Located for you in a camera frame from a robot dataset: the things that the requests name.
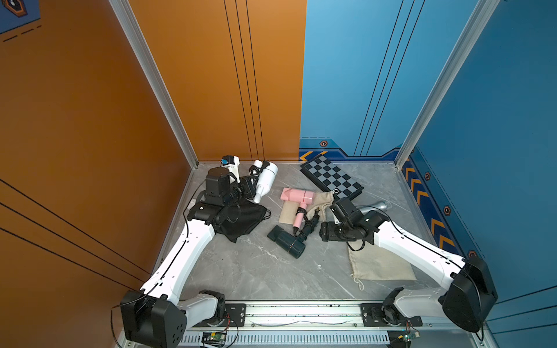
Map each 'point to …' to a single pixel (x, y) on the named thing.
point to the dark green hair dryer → (291, 243)
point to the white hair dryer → (265, 174)
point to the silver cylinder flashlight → (379, 206)
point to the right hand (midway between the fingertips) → (328, 233)
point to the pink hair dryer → (299, 196)
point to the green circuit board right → (410, 336)
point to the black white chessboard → (331, 177)
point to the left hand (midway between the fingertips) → (255, 175)
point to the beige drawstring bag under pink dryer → (323, 200)
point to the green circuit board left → (218, 336)
